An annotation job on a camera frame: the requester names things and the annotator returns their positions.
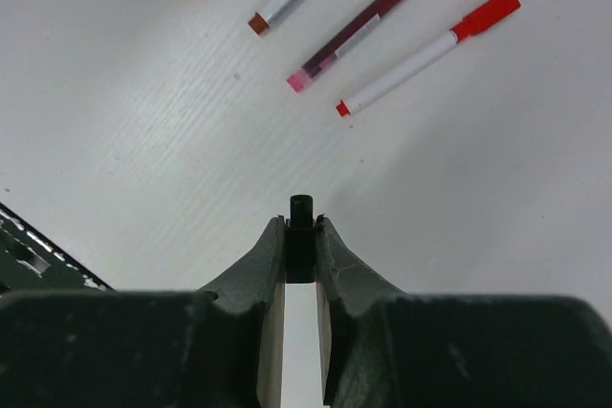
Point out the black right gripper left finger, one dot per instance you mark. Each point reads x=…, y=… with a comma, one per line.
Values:
x=218, y=346

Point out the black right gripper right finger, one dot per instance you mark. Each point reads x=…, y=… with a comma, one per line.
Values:
x=383, y=347

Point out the black pen cap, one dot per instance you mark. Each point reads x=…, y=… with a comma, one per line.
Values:
x=300, y=259

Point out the thin white pen red end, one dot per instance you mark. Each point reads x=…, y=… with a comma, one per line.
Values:
x=393, y=77

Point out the small red pen cap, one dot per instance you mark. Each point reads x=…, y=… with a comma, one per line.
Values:
x=484, y=17

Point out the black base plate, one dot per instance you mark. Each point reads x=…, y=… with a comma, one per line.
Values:
x=31, y=263

